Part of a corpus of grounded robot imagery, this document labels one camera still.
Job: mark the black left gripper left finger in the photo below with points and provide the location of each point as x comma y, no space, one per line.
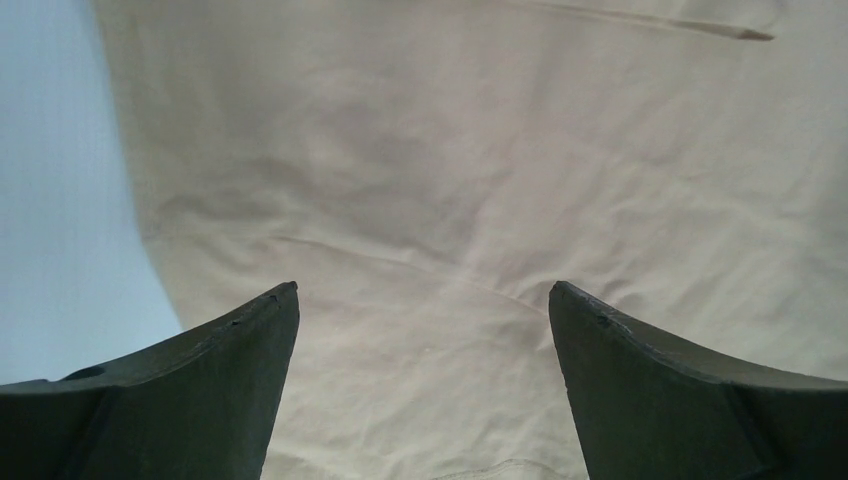
199,405

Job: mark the beige t-shirt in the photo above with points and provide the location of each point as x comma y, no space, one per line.
425,171

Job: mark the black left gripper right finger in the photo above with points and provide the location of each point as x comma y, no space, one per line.
648,404

